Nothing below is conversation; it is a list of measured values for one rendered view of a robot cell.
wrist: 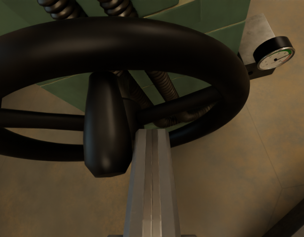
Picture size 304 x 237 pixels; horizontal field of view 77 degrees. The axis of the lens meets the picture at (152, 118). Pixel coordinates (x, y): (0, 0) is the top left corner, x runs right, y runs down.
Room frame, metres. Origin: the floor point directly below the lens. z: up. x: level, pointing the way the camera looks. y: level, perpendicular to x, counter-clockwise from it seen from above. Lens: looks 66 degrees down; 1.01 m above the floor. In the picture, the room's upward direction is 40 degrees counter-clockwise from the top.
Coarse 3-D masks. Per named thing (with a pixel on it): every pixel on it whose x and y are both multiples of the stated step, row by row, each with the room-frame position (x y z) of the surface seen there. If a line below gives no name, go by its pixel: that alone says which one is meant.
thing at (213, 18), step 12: (204, 0) 0.19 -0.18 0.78; (216, 0) 0.19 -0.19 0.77; (228, 0) 0.18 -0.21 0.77; (240, 0) 0.17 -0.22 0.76; (204, 12) 0.19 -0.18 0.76; (216, 12) 0.19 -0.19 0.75; (228, 12) 0.18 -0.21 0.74; (240, 12) 0.17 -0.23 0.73; (192, 24) 0.20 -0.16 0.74; (204, 24) 0.19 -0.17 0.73; (216, 24) 0.18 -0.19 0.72; (228, 24) 0.17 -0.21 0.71; (36, 84) 0.37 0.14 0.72
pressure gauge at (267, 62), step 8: (272, 40) 0.11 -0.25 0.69; (280, 40) 0.10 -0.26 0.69; (288, 40) 0.09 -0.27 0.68; (256, 48) 0.12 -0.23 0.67; (264, 48) 0.11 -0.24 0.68; (272, 48) 0.10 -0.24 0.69; (280, 48) 0.09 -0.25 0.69; (288, 48) 0.08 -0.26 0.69; (256, 56) 0.11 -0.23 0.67; (264, 56) 0.10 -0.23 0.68; (272, 56) 0.09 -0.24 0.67; (280, 56) 0.08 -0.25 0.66; (288, 56) 0.07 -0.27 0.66; (264, 64) 0.09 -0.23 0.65; (272, 64) 0.09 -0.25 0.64; (280, 64) 0.08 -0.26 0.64
